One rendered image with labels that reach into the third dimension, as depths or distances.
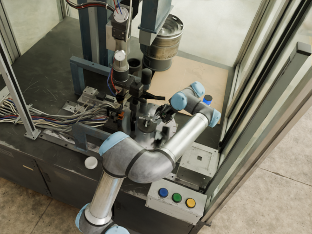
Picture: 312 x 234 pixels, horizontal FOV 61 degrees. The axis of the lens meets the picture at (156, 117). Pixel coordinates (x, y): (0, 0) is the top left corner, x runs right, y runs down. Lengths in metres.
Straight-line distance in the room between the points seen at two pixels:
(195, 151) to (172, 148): 0.55
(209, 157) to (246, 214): 1.07
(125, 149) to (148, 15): 0.77
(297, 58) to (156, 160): 0.52
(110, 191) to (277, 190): 1.92
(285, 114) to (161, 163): 0.41
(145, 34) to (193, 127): 0.66
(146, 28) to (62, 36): 1.11
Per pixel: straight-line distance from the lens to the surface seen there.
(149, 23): 1.46
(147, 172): 0.89
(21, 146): 1.73
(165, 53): 1.95
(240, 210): 2.47
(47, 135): 1.72
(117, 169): 0.95
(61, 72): 2.10
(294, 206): 2.72
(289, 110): 0.77
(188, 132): 1.02
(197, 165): 1.46
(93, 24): 1.82
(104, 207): 1.12
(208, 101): 1.40
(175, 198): 1.34
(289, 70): 0.82
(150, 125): 1.47
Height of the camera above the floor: 2.13
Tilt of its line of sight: 50 degrees down
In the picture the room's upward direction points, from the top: 11 degrees clockwise
